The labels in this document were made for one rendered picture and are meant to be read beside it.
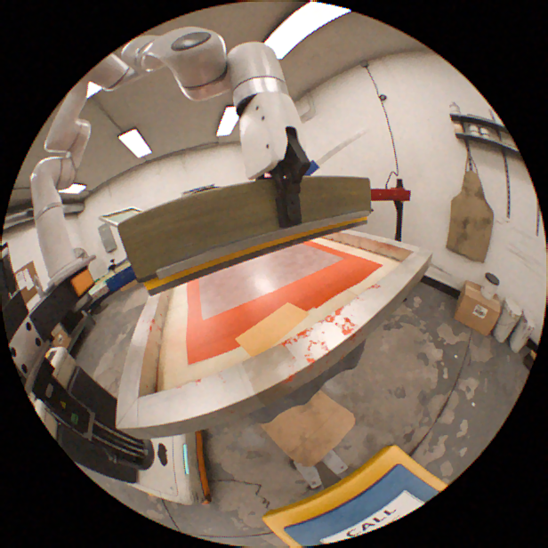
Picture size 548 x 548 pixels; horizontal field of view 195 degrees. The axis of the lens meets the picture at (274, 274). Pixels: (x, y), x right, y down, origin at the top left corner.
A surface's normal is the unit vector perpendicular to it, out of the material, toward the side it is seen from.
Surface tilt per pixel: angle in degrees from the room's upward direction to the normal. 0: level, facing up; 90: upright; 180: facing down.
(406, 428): 0
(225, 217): 90
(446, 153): 90
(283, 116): 88
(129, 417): 0
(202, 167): 90
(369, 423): 0
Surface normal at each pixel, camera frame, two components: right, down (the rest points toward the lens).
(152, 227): 0.44, 0.35
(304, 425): -0.22, -0.87
